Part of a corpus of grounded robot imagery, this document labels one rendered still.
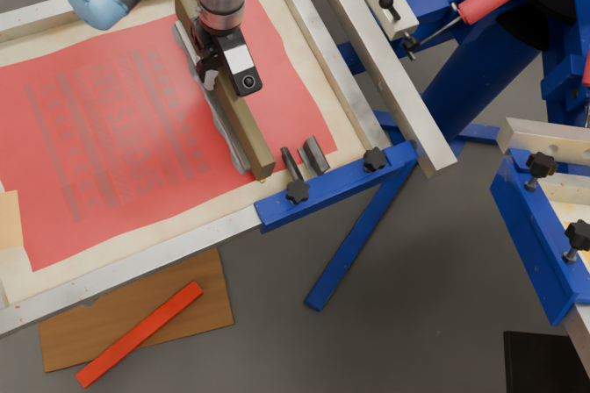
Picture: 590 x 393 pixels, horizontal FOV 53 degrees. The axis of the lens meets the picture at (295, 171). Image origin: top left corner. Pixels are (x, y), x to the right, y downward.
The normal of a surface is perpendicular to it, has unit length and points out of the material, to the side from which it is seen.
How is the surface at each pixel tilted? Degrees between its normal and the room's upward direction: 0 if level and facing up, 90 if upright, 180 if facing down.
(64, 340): 0
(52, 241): 0
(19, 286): 0
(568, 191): 58
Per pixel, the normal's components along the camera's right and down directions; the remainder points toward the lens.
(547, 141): 0.02, 0.61
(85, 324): 0.15, -0.35
